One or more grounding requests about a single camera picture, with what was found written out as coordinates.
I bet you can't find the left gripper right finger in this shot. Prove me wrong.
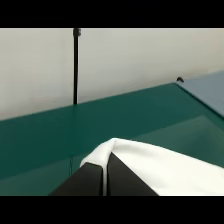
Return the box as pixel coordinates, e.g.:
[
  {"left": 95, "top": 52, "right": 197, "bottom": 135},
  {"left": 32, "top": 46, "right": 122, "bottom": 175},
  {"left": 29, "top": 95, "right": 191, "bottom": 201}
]
[{"left": 106, "top": 152, "right": 160, "bottom": 197}]

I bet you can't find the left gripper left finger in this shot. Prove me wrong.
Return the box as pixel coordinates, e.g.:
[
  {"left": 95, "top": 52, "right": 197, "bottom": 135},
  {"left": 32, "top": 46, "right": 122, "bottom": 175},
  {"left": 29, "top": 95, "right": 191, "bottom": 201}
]
[{"left": 49, "top": 162, "right": 104, "bottom": 197}]

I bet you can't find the white garment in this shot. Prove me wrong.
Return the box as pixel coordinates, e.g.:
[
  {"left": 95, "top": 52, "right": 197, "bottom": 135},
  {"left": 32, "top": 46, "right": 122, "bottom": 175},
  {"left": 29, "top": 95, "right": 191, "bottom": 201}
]
[{"left": 79, "top": 137, "right": 224, "bottom": 197}]

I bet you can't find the black stand pole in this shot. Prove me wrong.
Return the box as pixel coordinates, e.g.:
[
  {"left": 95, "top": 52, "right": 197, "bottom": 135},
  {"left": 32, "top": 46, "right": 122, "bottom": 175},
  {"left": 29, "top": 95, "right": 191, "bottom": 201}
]
[{"left": 72, "top": 27, "right": 82, "bottom": 106}]

